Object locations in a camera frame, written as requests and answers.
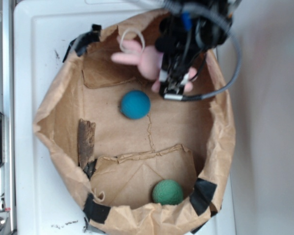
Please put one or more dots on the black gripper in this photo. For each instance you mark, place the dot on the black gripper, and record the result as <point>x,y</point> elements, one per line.
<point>192,27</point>

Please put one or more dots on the pink plush bunny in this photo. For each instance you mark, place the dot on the pink plush bunny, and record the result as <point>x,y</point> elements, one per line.
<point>134,52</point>

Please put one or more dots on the blue textured ball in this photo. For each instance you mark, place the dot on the blue textured ball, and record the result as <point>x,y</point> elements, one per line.
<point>135,104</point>

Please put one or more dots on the brown paper bag container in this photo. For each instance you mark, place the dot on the brown paper bag container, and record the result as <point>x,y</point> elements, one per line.
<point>110,163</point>

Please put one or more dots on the green textured ball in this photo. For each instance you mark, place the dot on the green textured ball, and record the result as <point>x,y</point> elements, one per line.
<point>167,192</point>

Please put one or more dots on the white plastic tray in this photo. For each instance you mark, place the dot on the white plastic tray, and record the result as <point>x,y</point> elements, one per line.
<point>43,30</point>

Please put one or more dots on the aluminium frame rail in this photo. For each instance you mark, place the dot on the aluminium frame rail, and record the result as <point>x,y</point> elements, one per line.
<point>8,221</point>

